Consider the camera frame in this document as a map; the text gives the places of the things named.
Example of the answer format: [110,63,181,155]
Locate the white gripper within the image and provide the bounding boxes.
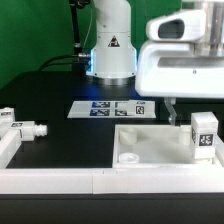
[135,9,224,126]

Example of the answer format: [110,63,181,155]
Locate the white square table top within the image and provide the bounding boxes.
[112,125,224,169]

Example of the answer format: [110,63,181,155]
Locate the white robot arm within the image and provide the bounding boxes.
[86,0,224,123]

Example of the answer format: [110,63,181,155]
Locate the white marker sheet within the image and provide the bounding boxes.
[68,101,146,118]

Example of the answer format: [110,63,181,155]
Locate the white U-shaped fence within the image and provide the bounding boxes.
[0,130,224,194]

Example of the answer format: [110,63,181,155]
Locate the black vertical pole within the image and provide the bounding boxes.
[69,0,84,75]

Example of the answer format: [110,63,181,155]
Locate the black cable at base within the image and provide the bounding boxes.
[38,53,92,72]

